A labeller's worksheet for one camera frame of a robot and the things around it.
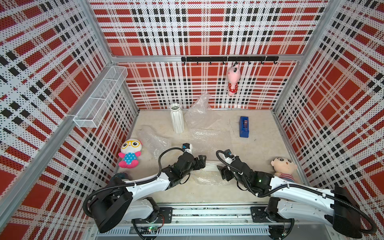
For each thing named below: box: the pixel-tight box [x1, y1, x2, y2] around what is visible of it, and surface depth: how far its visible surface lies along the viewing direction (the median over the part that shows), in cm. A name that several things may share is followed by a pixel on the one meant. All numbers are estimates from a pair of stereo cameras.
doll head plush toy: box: [271, 157, 298, 183], surface depth 84 cm
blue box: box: [239, 116, 250, 138], surface depth 107 cm
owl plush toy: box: [118, 138, 143, 169], surface depth 93 cm
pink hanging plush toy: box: [226, 64, 241, 96], surface depth 95 cm
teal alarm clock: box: [110, 171, 128, 181], surface depth 80 cm
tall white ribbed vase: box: [170, 103, 185, 134], surface depth 96 cm
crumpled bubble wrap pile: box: [184, 92, 222, 129], surface depth 117 cm
